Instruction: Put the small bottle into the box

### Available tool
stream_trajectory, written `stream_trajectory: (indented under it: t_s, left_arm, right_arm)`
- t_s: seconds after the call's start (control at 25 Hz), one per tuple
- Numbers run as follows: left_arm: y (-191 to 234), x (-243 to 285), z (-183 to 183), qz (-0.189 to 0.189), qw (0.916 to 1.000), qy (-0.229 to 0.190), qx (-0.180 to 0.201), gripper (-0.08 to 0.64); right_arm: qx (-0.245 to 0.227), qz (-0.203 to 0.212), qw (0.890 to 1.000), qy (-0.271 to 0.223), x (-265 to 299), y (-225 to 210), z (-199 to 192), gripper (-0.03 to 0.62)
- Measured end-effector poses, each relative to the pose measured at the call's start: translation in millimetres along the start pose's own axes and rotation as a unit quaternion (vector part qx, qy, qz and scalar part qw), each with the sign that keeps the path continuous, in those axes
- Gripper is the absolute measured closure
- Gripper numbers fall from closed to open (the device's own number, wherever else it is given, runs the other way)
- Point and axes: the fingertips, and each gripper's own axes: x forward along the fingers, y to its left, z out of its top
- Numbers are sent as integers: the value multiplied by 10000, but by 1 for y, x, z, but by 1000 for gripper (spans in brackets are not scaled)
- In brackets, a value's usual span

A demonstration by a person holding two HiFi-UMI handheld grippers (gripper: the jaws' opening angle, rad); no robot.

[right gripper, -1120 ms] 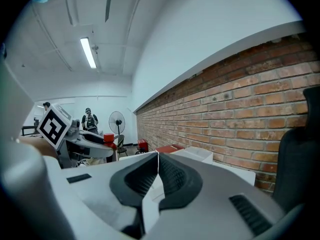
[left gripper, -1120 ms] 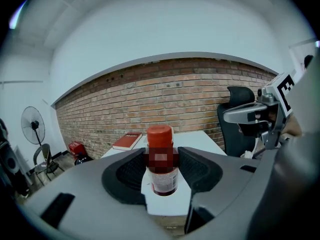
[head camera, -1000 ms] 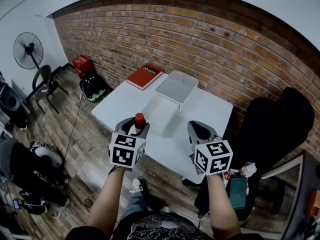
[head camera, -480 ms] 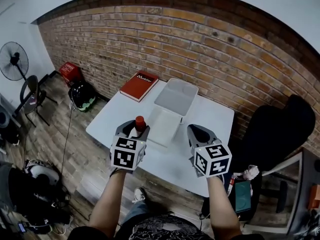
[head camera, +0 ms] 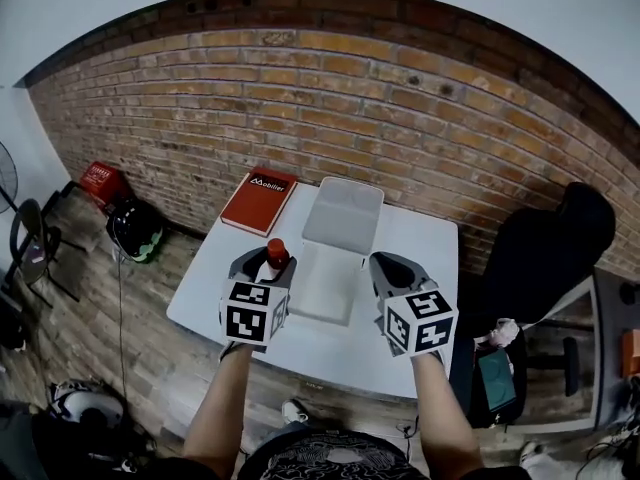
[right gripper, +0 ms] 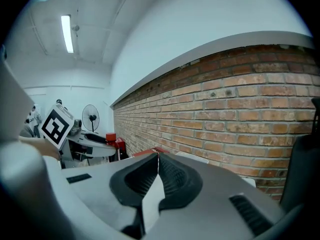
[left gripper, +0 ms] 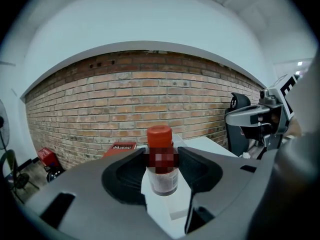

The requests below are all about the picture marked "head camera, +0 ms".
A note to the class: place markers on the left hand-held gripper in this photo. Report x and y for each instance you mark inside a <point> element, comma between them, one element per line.
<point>247,318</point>

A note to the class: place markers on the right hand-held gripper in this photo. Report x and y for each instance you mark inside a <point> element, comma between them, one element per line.
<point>420,325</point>

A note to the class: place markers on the red-capped white bottle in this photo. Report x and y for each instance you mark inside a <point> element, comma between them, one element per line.
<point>277,252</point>

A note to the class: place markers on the clear plastic lidded container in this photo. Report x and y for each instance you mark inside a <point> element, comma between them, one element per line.
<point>342,218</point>

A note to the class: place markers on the person's left forearm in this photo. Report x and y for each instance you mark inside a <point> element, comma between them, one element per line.
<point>220,413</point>

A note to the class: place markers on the person's right forearm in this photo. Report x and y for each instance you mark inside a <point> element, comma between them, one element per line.
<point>445,418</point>

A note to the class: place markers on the green notebook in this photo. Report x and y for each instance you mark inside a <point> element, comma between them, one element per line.
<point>496,380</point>

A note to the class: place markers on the brown wooden block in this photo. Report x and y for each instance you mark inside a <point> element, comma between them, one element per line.
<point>632,354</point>

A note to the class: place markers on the red book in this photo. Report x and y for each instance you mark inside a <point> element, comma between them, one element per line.
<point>257,203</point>

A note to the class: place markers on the white table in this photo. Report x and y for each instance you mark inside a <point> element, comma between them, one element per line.
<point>320,358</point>

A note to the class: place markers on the pink plush toy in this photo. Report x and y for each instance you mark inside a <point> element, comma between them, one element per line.
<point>504,332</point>

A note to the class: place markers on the black office chair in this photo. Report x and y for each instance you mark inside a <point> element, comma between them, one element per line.
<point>540,253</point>

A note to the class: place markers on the person's white shoe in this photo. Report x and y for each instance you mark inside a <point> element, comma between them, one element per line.
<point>294,412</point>

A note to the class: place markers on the red plastic crate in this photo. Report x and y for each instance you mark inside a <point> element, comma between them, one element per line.
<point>102,183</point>

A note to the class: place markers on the person's black patterned shirt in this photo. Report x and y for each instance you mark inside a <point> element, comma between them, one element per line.
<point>330,460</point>

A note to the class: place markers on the black white striped helmet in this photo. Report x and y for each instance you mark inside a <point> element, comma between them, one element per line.
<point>85,403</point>

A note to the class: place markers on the black round-back chair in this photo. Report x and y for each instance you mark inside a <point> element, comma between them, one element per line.
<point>32,248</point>

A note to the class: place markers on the black standing fan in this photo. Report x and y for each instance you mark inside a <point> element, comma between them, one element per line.
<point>7,178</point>

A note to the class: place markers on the dark desk with white frame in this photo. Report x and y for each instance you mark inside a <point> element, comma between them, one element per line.
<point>615,358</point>

